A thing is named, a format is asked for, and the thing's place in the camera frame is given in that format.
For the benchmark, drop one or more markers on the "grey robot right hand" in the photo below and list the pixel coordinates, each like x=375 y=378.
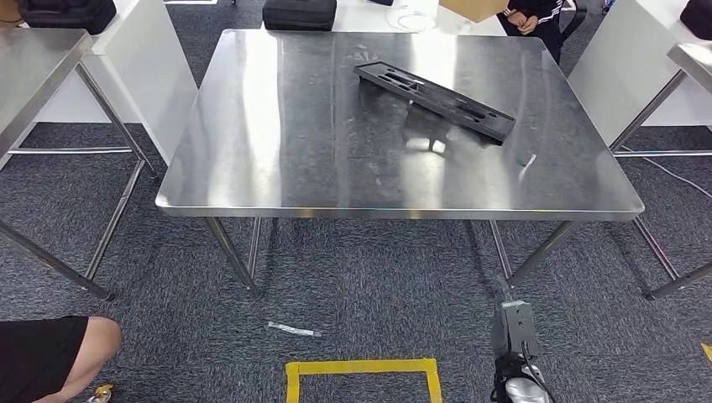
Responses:
x=503 y=290

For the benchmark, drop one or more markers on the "black plastic car part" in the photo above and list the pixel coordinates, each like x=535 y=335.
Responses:
x=445 y=103

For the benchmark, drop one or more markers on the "stainless steel workbench table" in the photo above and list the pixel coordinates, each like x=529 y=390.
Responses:
x=695 y=61
x=28 y=72
x=278 y=139

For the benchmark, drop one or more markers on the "white strip of litter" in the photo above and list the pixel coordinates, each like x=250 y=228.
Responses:
x=295 y=329

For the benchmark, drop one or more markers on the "person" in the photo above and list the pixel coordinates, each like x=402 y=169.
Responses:
x=545 y=28
x=44 y=356

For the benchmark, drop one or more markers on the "cardboard box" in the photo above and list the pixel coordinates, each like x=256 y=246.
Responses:
x=473 y=8

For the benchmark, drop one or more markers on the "black chair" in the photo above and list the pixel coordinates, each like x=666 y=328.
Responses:
x=578 y=16

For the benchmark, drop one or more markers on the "white table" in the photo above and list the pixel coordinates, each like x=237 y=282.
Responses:
x=361 y=19

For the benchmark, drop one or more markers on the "black bag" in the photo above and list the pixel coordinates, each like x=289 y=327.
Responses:
x=698 y=16
x=67 y=14

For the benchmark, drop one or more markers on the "black zip case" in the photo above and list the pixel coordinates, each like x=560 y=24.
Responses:
x=300 y=14

